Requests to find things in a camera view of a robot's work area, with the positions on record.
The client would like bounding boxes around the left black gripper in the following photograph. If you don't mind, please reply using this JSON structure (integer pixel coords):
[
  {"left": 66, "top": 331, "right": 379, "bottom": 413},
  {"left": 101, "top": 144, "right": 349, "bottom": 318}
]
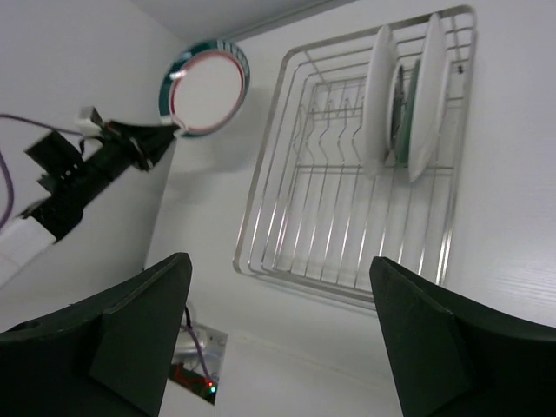
[{"left": 23, "top": 121, "right": 179, "bottom": 242}]

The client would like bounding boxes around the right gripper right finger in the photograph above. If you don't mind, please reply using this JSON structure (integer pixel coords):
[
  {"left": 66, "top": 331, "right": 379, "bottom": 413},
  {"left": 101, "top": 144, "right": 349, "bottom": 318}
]
[{"left": 369, "top": 257, "right": 555, "bottom": 416}]

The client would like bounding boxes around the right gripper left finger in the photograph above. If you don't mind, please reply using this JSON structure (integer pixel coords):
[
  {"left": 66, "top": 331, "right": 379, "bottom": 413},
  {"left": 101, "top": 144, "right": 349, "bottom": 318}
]
[{"left": 1, "top": 253, "right": 192, "bottom": 416}]

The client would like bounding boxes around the green-rimmed white plate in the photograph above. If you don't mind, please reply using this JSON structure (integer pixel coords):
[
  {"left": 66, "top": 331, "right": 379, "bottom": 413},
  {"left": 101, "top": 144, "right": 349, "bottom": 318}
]
[
  {"left": 361, "top": 25, "right": 398, "bottom": 179},
  {"left": 158, "top": 39, "right": 251, "bottom": 137}
]

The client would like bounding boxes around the white plate with dark rim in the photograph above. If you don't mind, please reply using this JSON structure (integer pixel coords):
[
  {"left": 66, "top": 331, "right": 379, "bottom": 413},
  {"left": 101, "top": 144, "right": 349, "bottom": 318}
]
[{"left": 408, "top": 13, "right": 450, "bottom": 182}]

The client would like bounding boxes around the blue patterned green plate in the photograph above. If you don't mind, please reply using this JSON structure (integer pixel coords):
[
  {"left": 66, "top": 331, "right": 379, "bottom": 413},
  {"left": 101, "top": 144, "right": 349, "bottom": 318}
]
[{"left": 391, "top": 59, "right": 420, "bottom": 166}]

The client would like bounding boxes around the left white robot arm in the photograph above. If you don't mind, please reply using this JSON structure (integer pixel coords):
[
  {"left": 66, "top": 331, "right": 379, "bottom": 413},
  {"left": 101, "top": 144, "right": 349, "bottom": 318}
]
[{"left": 1, "top": 121, "right": 179, "bottom": 285}]

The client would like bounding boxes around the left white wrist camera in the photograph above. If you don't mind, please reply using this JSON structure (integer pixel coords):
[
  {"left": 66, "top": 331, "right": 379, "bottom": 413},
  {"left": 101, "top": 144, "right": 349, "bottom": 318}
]
[{"left": 75, "top": 106, "right": 104, "bottom": 137}]

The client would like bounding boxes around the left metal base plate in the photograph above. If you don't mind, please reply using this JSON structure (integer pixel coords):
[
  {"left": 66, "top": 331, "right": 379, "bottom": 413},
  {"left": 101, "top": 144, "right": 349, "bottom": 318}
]
[{"left": 171, "top": 323, "right": 228, "bottom": 381}]

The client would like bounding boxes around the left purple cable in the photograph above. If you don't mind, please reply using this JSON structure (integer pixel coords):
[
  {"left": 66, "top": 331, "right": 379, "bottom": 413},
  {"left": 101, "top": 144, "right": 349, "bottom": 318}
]
[{"left": 0, "top": 113, "right": 83, "bottom": 231}]

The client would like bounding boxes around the metal wire dish rack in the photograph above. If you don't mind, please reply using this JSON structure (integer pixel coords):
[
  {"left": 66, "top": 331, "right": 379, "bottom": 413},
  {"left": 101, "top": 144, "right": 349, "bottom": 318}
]
[{"left": 233, "top": 4, "right": 478, "bottom": 308}]

